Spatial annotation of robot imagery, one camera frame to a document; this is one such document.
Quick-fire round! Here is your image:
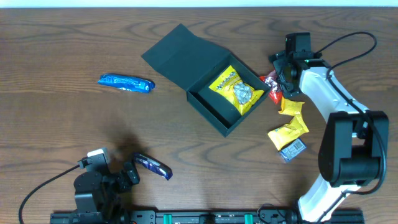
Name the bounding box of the black mounting rail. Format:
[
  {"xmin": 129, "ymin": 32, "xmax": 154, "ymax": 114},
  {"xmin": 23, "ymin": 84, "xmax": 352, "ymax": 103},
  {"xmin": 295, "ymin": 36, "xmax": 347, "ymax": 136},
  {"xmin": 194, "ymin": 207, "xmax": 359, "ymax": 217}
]
[{"xmin": 49, "ymin": 208, "xmax": 364, "ymax": 224}]

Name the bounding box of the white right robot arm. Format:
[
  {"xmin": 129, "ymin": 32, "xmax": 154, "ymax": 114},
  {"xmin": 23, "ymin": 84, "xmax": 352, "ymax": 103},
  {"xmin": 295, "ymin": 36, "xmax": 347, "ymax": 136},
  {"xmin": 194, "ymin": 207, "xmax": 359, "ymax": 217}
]
[{"xmin": 269, "ymin": 51, "xmax": 389, "ymax": 223}]

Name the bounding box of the dark blue chocolate bar wrapper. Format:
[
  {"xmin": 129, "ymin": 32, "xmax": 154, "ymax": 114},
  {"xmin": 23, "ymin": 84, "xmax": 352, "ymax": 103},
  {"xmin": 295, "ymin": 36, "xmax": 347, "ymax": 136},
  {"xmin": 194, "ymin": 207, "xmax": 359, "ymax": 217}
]
[{"xmin": 133, "ymin": 152, "xmax": 173, "ymax": 180}]

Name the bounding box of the red Hacks sweets bag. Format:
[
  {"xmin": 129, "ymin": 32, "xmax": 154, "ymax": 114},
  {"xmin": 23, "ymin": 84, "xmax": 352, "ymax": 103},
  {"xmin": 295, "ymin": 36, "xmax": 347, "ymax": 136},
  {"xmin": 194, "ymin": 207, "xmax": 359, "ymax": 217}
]
[{"xmin": 259, "ymin": 70, "xmax": 283, "ymax": 105}]

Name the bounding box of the light blue snack packet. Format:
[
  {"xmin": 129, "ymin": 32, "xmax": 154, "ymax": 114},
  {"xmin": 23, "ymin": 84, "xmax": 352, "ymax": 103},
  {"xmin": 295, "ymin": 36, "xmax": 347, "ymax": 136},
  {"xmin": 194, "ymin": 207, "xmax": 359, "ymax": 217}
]
[{"xmin": 97, "ymin": 73, "xmax": 155, "ymax": 93}]

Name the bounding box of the dark green open gift box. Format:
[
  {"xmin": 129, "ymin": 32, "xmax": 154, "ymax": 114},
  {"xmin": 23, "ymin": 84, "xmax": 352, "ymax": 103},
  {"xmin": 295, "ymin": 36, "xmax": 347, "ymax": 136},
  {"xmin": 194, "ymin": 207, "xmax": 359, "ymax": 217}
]
[{"xmin": 142, "ymin": 24, "xmax": 270, "ymax": 137}]

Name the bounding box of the small blue barcode packet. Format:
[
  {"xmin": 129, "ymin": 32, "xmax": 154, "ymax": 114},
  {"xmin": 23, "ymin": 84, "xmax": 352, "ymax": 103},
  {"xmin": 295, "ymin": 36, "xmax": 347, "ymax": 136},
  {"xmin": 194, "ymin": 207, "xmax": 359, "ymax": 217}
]
[{"xmin": 279, "ymin": 138, "xmax": 307, "ymax": 162}]

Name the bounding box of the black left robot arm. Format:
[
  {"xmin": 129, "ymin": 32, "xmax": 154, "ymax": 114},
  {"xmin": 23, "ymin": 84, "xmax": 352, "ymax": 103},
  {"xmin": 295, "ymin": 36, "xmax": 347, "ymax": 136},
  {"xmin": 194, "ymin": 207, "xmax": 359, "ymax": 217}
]
[{"xmin": 70, "ymin": 162, "xmax": 140, "ymax": 223}]

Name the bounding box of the yellow double snack packet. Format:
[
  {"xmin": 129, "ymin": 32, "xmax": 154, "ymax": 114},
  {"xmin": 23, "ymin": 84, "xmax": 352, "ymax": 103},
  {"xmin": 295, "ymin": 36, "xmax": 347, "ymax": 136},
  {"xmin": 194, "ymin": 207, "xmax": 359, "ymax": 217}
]
[{"xmin": 267, "ymin": 98, "xmax": 309, "ymax": 151}]

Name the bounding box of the yellow Hacks sweets bag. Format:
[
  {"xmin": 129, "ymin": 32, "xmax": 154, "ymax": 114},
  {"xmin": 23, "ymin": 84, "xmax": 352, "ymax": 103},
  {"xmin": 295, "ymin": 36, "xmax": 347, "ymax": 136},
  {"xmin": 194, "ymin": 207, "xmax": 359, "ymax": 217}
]
[{"xmin": 209, "ymin": 65, "xmax": 264, "ymax": 116}]

